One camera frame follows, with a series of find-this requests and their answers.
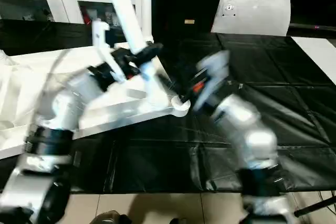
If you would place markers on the white plastic table top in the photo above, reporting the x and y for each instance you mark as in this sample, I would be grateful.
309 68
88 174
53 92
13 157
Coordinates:
31 87

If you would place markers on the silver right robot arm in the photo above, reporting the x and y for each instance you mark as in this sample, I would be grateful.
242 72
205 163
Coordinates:
247 129

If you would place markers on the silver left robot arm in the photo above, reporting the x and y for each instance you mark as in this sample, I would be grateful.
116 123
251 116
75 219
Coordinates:
63 119

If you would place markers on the small brown block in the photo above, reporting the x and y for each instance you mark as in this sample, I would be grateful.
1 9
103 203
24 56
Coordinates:
189 21

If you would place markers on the black work mat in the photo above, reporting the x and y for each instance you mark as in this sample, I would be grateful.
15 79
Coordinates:
283 119

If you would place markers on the white plastic bag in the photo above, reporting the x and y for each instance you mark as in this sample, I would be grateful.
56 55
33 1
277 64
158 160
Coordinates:
252 14

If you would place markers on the flat white board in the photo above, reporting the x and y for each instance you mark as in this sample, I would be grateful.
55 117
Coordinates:
320 59

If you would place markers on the grey right robot foot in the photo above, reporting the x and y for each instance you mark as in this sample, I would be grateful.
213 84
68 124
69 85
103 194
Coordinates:
178 221

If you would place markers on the grey robot foot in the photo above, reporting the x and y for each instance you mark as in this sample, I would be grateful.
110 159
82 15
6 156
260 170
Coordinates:
178 221
107 217

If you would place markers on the grey left robot foot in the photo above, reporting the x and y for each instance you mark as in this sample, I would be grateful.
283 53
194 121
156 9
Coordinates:
107 217

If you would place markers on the black floor stand bar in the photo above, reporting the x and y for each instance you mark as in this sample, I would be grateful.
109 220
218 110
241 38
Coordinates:
315 205

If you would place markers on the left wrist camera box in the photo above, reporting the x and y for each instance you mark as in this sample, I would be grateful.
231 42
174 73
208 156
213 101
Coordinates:
102 45

